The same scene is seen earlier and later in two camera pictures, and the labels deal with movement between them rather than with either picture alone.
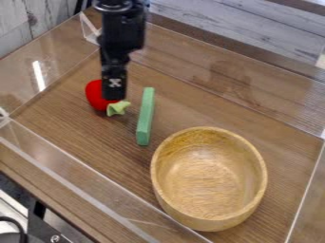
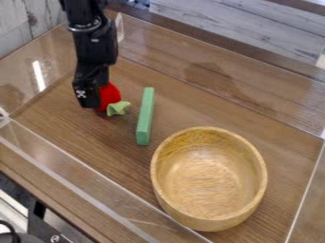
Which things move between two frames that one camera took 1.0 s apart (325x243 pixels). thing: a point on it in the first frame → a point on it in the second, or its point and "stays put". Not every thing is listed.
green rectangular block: (144, 117) stays put
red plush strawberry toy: (95, 98) stays put
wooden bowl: (208, 177) stays put
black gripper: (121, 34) → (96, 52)
